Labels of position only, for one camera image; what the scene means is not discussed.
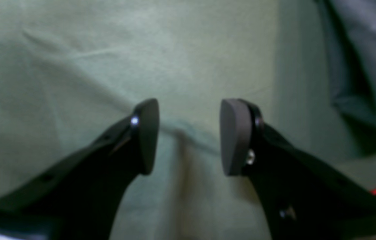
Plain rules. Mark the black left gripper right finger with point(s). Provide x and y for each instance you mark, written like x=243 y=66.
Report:
x=303 y=197

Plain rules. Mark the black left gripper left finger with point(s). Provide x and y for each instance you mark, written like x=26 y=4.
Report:
x=78 y=198

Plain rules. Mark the grey t-shirt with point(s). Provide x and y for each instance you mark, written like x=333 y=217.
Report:
x=350 y=36

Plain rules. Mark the green table cloth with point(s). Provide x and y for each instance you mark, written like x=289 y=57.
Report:
x=71 y=68

